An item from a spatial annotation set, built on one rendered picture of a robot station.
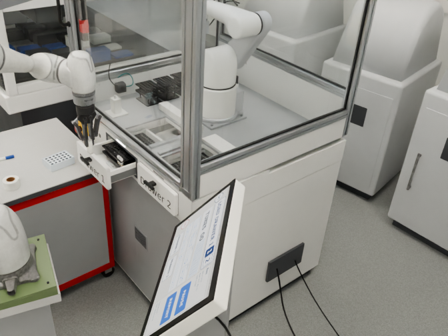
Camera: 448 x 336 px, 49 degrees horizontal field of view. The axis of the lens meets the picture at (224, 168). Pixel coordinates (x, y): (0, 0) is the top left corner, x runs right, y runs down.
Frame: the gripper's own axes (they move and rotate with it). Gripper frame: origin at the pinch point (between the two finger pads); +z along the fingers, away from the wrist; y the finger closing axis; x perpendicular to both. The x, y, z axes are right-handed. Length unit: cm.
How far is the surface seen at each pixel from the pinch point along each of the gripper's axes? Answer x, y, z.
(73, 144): 42.5, 9.4, 23.2
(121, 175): -9.7, 8.9, 13.1
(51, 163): 26.4, -8.4, 19.8
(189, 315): -108, -26, -14
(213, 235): -90, -5, -16
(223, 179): -52, 32, 0
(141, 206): -12.7, 16.5, 32.0
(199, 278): -100, -17, -14
